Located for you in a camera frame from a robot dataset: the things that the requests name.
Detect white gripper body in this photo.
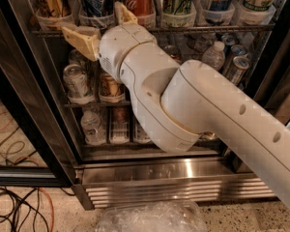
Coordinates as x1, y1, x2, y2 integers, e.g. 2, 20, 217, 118
100, 24, 157, 83

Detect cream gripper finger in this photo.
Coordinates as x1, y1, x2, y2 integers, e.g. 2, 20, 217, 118
60, 22, 101, 62
114, 1, 138, 25

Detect blue pepsi can top shelf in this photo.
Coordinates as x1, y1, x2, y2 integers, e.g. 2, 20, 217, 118
81, 0, 114, 29

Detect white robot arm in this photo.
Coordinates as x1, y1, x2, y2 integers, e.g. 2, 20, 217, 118
61, 3, 290, 209

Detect silver can middle shelf back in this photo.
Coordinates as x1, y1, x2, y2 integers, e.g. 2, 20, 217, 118
69, 49, 88, 69

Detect silver can shelf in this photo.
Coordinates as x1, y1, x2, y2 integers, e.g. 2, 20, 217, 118
63, 64, 94, 104
69, 49, 88, 69

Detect red coca-cola can top shelf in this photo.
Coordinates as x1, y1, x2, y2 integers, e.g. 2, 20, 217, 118
124, 0, 156, 28

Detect gold can top shelf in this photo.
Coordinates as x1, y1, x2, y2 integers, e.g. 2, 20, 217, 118
36, 0, 73, 31

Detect gold can shelf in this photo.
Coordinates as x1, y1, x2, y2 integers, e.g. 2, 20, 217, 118
99, 72, 125, 102
36, 0, 73, 31

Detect silver can middle shelf front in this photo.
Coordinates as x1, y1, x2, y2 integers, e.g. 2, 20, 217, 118
63, 64, 94, 104

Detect gold can middle shelf front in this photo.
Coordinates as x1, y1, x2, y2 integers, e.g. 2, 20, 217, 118
99, 72, 125, 102

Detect green can top shelf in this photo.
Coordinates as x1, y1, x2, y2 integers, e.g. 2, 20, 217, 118
162, 0, 192, 27

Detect red coke can middle back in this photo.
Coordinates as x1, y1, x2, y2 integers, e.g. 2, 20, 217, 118
163, 44, 181, 63

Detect red can bottom shelf back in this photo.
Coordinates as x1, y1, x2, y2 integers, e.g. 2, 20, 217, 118
112, 106, 129, 123

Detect stainless steel fridge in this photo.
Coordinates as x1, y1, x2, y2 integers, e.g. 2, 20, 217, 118
0, 0, 290, 211

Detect red bull can top shelf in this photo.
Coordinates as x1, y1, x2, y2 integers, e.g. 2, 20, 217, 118
200, 0, 235, 25

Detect water bottle bottom shelf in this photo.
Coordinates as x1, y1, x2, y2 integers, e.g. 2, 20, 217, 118
81, 110, 105, 146

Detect brown tea bottle bottom shelf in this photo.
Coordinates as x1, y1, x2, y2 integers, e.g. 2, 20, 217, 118
133, 120, 151, 144

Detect clear water bottle middle shelf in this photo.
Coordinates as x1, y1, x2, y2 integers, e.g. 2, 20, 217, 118
201, 41, 225, 71

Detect glass fridge door left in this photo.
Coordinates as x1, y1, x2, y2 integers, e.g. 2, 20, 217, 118
0, 0, 75, 187

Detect silver blue can middle front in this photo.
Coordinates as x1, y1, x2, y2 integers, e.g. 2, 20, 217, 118
225, 56, 250, 85

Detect clear plastic bag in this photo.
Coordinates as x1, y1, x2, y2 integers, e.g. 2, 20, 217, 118
95, 201, 208, 232

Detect black and orange floor cables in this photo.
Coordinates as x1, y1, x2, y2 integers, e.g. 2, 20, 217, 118
0, 108, 75, 232

